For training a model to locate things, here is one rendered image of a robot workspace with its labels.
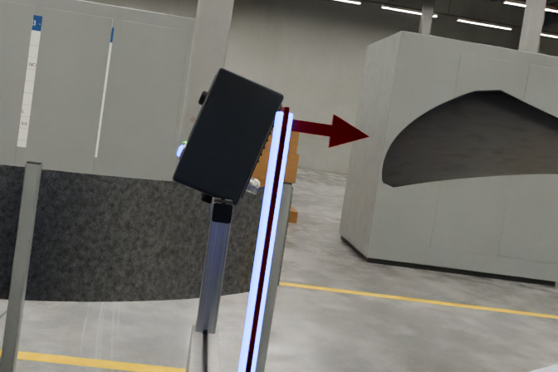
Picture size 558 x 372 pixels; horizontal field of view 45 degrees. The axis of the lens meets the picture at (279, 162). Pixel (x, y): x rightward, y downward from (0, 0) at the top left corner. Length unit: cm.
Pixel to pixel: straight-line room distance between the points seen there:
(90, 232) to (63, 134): 440
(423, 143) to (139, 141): 598
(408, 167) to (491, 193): 641
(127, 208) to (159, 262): 22
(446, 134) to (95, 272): 182
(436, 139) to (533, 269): 680
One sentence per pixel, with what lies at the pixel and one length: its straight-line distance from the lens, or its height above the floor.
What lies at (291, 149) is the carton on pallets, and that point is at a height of 91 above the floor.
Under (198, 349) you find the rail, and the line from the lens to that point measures 97.
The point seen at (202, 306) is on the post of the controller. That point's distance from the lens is 103.
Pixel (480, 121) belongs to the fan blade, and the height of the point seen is 120.
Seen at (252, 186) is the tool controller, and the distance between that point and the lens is 109.
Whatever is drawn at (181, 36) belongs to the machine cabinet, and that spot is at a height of 187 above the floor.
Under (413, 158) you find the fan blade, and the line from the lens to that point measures 56.
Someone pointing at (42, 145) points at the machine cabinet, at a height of 69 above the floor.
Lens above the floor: 118
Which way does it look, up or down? 3 degrees down
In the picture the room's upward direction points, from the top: 8 degrees clockwise
